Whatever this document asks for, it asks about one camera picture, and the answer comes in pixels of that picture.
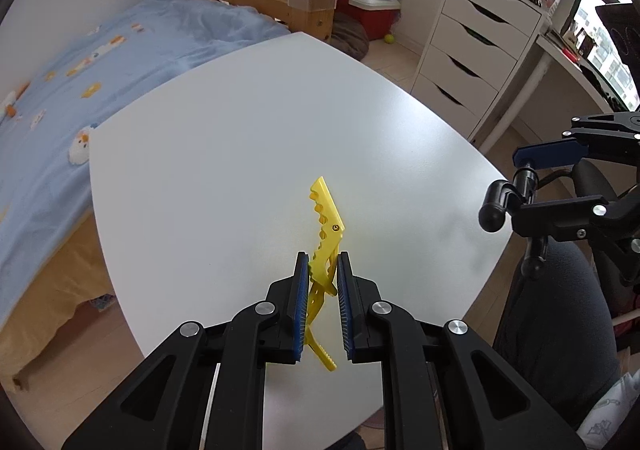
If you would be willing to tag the white drawer unit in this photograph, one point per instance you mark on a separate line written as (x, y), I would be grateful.
(475, 45)

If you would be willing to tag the person's patterned white shirt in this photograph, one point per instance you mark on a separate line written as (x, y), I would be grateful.
(605, 415)

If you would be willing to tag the white desk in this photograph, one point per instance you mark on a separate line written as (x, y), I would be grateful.
(565, 65)

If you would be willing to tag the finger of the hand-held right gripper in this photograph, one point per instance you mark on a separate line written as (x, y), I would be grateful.
(555, 217)
(550, 153)

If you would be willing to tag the brown cushion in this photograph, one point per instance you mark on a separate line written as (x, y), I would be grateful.
(350, 37)

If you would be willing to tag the yellow hair clip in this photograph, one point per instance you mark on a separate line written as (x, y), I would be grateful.
(325, 210)

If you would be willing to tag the beige bed skirt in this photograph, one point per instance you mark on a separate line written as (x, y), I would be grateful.
(40, 310)

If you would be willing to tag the blue printed blanket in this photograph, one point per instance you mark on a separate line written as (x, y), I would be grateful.
(125, 70)

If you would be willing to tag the wooden bed frame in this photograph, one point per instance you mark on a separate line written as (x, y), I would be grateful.
(310, 22)

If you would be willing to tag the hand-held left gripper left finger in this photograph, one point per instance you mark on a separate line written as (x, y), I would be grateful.
(301, 310)

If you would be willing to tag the person's legs in dark trousers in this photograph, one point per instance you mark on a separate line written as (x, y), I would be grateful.
(550, 330)

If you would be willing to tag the clear plastic box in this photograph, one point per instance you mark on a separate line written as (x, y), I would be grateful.
(310, 0)

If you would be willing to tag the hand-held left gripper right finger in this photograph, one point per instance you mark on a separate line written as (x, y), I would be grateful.
(344, 310)

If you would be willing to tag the red storage box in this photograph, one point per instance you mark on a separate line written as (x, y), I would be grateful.
(380, 22)

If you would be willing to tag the black office chair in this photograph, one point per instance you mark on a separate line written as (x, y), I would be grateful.
(595, 180)

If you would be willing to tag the black screw clamp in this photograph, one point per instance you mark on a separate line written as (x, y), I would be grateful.
(492, 210)

